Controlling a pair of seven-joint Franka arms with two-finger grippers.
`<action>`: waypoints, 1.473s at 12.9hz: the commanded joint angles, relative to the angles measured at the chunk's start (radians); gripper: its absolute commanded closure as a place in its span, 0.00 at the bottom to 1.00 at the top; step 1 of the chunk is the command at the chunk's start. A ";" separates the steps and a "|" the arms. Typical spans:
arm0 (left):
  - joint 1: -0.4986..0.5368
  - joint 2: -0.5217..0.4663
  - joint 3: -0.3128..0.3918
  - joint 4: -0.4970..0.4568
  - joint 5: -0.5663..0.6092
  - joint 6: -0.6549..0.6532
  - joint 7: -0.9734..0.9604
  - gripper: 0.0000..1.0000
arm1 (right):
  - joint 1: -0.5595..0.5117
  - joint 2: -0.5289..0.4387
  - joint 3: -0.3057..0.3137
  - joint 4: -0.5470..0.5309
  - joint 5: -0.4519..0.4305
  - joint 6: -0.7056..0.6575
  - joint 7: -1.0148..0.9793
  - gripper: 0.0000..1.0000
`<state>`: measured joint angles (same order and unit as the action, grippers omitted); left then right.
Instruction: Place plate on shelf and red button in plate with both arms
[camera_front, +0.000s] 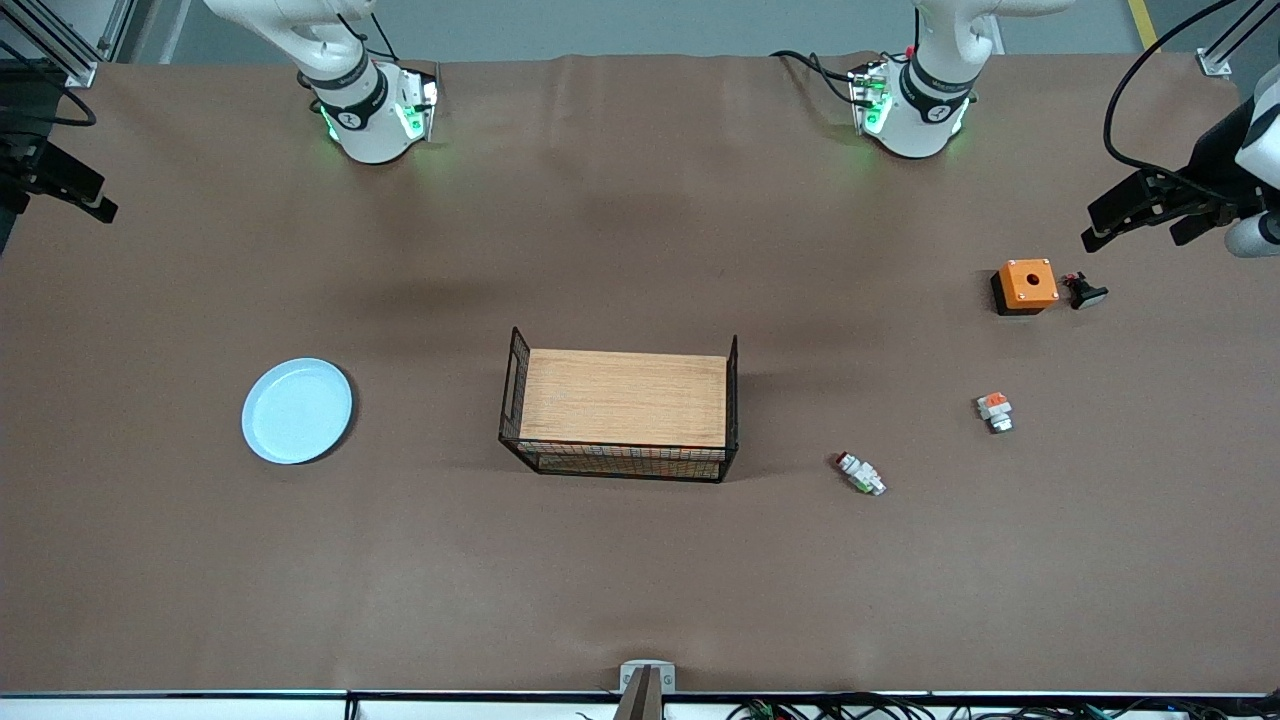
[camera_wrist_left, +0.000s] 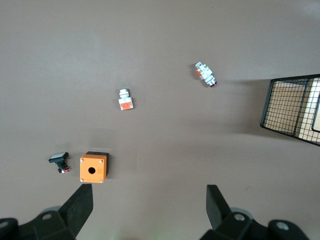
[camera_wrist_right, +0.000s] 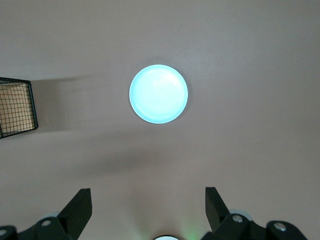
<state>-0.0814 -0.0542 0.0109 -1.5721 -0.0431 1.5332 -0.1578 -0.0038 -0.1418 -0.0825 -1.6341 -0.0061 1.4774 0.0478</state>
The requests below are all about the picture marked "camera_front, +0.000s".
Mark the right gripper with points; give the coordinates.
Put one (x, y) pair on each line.
(22, 158)

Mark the light blue round plate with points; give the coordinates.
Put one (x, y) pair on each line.
(297, 411)

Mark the grey metal camera bracket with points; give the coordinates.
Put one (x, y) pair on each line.
(647, 675)

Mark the black push button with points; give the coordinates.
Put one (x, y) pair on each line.
(1085, 293)

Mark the orange button enclosure box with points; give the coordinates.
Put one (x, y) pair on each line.
(1027, 283)

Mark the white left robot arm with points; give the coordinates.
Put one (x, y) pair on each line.
(925, 110)

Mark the wooden board basket insert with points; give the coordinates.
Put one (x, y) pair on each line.
(625, 398)

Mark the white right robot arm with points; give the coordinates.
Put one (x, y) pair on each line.
(365, 120)

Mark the aluminium frame profile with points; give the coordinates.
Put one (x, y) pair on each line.
(55, 45)
(1215, 62)

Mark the white red contact block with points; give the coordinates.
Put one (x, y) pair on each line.
(860, 474)

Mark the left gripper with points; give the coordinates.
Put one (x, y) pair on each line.
(1212, 160)

